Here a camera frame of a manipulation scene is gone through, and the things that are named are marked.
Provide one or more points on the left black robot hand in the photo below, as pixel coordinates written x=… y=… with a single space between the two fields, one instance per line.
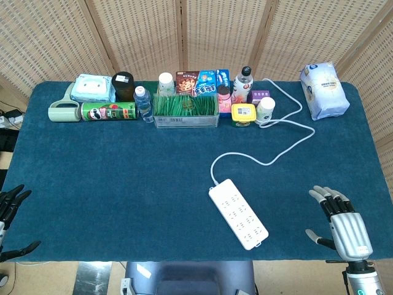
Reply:
x=9 y=202

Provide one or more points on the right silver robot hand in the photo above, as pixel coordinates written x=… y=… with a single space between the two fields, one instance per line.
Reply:
x=348 y=227

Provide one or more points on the white power strip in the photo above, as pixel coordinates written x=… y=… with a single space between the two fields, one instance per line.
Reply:
x=238 y=213

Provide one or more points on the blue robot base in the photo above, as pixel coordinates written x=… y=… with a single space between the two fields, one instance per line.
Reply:
x=190 y=278

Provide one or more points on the black power adapter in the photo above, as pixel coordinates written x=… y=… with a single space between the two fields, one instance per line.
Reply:
x=13 y=116

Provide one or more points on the green lint roller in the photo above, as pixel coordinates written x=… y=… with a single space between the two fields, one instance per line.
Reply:
x=63 y=110

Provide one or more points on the green Pringles can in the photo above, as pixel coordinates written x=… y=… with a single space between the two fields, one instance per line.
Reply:
x=109 y=111

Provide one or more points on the white bag of goods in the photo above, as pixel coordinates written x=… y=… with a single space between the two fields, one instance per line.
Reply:
x=324 y=90

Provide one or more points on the wet wipes pack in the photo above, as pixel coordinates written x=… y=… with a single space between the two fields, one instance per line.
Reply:
x=91 y=88

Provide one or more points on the paper cup with dark print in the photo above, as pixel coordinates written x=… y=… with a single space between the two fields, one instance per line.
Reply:
x=265 y=111

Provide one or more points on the yellow lid container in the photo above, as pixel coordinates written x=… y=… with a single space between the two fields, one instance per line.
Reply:
x=243 y=114

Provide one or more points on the purple box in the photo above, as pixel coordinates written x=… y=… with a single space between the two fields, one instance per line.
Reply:
x=259 y=95

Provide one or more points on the dark jar with black lid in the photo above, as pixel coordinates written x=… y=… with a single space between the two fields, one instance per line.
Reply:
x=123 y=87

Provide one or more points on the blue table mat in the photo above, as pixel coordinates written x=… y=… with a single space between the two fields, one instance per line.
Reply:
x=172 y=172

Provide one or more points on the small water bottle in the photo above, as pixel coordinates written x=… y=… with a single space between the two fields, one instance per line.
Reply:
x=143 y=104

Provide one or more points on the pink snack pack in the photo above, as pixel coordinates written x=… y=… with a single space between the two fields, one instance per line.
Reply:
x=225 y=103

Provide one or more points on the white bottle with black cap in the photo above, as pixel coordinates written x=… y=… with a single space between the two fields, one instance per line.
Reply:
x=243 y=86

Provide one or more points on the blue Oreo box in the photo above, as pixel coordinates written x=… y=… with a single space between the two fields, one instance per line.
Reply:
x=223 y=78

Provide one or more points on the paper cup with green print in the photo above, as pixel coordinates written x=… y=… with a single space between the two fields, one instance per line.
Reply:
x=166 y=83

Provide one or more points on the clear box of green packets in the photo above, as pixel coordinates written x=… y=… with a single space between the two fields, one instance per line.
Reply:
x=185 y=112

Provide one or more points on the blue cookie box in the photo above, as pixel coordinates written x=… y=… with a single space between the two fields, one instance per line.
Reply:
x=205 y=86

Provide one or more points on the brown chocolate snack box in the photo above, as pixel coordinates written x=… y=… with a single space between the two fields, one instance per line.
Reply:
x=187 y=83

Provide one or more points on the wooden woven folding screen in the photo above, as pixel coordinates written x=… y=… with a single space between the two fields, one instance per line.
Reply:
x=196 y=37

